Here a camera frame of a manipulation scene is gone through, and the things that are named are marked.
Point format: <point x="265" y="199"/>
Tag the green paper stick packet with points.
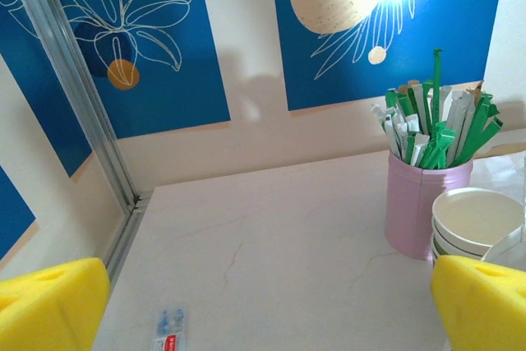
<point x="439" y="143"/>
<point x="478" y="125"/>
<point x="395" y="100"/>

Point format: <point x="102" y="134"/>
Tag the brown paper stick packet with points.
<point x="478" y="87"/>

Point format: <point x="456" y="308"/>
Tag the blue poster beige circle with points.
<point x="460" y="38"/>

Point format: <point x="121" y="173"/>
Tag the white paper stick packet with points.
<point x="419" y="98"/>
<point x="461" y="116"/>
<point x="387" y="123"/>

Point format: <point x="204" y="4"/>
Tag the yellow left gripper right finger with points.
<point x="485" y="310"/>

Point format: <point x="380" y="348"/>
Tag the blue poster white line drawing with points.
<point x="33" y="100"/>

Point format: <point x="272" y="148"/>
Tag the aluminium frame post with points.
<point x="70" y="71"/>

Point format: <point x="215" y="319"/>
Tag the aluminium side rail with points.
<point x="123" y="240"/>

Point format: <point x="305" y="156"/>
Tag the pink tin can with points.
<point x="415" y="207"/>

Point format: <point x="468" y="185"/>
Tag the clear blue red packet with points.
<point x="170" y="330"/>

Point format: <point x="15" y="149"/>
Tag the blue poster white flower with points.
<point x="185" y="79"/>

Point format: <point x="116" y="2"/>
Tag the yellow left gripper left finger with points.
<point x="49" y="310"/>

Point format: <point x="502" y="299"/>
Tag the tall green stir stick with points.
<point x="436" y="79"/>

